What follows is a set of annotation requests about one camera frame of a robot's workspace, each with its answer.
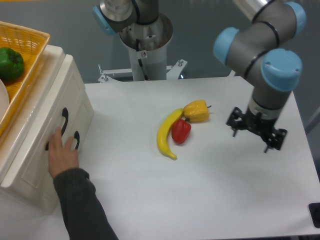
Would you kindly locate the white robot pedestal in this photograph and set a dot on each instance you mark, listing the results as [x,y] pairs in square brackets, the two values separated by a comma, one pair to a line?
[147,48]

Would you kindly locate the orange woven basket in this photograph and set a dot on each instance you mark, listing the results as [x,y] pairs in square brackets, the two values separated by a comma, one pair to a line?
[26,48]

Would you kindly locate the black top drawer handle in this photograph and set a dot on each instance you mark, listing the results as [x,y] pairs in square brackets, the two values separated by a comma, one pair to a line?
[56,118]

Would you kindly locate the green bell pepper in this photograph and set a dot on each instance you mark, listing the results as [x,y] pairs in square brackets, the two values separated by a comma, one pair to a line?
[11,64]

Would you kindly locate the white drawer cabinet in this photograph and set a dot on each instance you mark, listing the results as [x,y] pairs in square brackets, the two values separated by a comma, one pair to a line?
[42,198]

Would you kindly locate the black corner device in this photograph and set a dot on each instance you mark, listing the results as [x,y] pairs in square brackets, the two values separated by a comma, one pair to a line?
[314,209]

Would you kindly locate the black lower drawer handle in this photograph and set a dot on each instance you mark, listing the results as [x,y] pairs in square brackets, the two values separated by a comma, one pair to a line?
[76,136]

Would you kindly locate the yellow banana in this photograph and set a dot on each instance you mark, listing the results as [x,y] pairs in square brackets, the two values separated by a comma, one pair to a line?
[163,132]

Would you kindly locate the white plate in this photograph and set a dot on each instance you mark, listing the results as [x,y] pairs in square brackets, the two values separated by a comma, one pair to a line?
[4,100]

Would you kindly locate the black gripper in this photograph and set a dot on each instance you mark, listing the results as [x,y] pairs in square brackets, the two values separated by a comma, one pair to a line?
[264,128]

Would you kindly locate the black drawer handle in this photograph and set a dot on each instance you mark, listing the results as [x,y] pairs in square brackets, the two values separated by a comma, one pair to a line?
[56,118]
[76,136]

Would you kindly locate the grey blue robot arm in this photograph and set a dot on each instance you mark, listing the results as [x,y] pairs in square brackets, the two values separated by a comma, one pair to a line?
[255,54]

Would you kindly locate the yellow bell pepper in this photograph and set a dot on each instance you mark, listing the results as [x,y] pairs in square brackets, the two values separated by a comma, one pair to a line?
[196,111]

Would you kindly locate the red bell pepper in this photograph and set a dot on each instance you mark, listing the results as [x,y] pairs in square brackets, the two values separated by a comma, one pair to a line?
[180,131]

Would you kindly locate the dark grey sleeved forearm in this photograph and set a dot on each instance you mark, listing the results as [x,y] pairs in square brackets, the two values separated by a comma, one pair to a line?
[83,215]

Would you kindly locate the white mounting bracket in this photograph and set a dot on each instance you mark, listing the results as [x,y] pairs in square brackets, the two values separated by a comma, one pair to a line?
[173,72]

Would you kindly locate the person's bare hand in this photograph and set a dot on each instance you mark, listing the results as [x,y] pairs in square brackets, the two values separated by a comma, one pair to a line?
[61,156]

